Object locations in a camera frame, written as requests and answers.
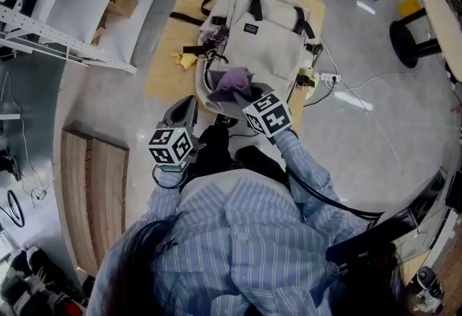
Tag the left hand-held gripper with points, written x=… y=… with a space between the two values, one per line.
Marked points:
x=169 y=146

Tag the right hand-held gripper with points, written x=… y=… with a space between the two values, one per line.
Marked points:
x=269 y=116

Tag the purple cloth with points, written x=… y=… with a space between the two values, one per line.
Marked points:
x=234 y=82

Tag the beige backpack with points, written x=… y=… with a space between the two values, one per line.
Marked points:
x=267 y=51

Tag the person's right forearm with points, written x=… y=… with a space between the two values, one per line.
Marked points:
x=299 y=159

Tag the person's left forearm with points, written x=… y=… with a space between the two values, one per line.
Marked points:
x=162 y=195

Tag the yellow item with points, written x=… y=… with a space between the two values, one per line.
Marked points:
x=187 y=61

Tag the person's black trouser legs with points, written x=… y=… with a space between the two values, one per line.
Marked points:
x=216 y=152

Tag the light wooden square table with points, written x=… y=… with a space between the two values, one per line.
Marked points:
x=169 y=65

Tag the white power strip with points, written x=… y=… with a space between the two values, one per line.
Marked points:
x=330 y=78

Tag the wooden pallet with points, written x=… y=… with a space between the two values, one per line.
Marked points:
x=101 y=199

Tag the person's striped shirt torso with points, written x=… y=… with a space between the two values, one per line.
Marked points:
x=234 y=253

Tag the white metal rack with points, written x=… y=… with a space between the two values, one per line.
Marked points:
x=90 y=0

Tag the yellow bin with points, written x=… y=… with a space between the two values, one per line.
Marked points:
x=409 y=5

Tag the round beige table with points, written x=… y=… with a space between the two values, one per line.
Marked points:
x=438 y=15

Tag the light wooden desk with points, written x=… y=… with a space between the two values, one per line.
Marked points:
x=415 y=264

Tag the black head mount bar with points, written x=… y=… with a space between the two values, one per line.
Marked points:
x=382 y=231

